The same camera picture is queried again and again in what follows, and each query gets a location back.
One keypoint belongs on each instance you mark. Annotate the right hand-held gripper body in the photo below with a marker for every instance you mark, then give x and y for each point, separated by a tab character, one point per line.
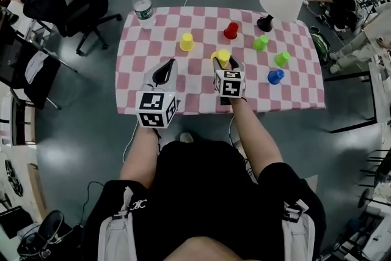
230	84

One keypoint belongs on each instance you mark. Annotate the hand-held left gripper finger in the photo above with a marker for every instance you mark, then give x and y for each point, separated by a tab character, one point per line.
149	80
173	79

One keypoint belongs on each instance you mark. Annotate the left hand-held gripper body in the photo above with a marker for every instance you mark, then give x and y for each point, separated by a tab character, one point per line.
152	102

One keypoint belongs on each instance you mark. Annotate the yellow paper cup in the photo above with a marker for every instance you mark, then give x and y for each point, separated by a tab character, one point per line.
187	42
223	55

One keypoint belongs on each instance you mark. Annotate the green paper cup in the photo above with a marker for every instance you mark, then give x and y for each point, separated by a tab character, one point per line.
260	43
281	59

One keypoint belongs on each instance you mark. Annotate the red paper cup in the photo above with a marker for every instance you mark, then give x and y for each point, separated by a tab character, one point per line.
231	31

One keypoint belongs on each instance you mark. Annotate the blue paper cup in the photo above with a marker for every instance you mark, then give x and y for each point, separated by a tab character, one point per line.
275	77

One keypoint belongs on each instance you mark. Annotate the person's left forearm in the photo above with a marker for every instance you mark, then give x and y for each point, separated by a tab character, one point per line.
137	159

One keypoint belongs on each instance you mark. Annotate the person's right forearm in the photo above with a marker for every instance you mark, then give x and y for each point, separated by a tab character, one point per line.
256	143

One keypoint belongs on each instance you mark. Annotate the pink white checkered tablecloth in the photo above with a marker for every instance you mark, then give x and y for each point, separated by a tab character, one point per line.
159	49

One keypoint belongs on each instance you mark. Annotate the person's grey shoe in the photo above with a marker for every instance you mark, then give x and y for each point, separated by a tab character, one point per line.
187	137

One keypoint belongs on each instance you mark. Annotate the clear plastic water bottle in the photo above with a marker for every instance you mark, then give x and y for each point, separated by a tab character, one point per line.
143	9

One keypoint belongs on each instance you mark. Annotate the dark green black device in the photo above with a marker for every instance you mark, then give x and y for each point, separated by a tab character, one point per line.
320	42

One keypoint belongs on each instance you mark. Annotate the black office chair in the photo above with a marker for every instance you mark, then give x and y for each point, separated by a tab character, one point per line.
82	6

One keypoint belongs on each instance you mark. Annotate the black mesh chair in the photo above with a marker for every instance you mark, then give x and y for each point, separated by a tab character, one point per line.
50	91

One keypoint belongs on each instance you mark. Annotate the person's black shirt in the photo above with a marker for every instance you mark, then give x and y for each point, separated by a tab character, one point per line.
201	192

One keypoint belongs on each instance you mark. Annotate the white cloth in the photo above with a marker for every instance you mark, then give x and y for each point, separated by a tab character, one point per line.
36	65

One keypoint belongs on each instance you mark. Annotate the wooden open shelf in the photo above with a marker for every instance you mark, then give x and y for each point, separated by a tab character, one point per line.
23	122

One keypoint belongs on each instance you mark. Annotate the brown cardboard sheet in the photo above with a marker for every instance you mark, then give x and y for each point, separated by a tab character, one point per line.
37	189

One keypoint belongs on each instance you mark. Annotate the black wheel rim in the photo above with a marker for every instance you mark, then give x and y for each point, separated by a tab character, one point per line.
13	177

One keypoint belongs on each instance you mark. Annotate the black helmet device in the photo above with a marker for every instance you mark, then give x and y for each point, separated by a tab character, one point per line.
50	223

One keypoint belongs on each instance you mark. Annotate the white desk black frame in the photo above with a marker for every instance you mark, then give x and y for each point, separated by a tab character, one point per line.
378	94

